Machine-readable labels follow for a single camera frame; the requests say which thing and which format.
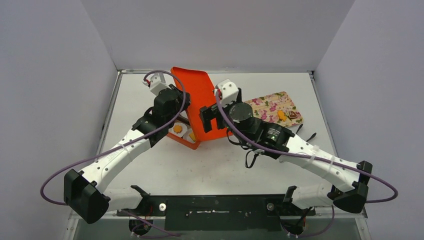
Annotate orange tin lid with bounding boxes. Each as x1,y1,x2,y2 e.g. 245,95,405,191
170,66,226,142

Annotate floral tray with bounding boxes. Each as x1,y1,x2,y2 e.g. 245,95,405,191
245,91,304,128

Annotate small orange cookie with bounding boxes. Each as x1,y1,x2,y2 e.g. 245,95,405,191
173,124,183,134

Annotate orange cookie tin box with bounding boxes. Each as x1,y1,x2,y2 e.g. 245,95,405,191
167,114,201,150

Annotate metal tongs with black tips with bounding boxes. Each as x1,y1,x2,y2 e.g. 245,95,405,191
294,123,317,143

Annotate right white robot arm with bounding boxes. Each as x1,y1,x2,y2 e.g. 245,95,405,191
199,102,373,214

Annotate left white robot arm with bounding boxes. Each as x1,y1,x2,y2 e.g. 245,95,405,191
63,84,191,224

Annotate white paper cup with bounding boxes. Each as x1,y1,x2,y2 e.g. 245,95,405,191
169,121,188,138
182,128,197,144

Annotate yellow fish cookie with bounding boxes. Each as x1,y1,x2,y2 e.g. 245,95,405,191
277,110,287,122

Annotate chocolate heart cookie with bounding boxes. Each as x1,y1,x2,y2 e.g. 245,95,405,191
287,111,298,120

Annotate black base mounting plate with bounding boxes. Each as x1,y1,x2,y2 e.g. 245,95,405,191
129,194,316,232

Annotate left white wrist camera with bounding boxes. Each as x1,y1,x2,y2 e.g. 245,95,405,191
143,72,170,96

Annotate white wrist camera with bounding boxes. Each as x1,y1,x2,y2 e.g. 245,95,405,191
143,72,170,96
214,78,240,107

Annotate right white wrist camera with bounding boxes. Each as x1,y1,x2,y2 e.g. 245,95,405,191
214,78,240,107

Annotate aluminium frame rail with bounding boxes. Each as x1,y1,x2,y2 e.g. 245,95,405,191
118,67,315,75

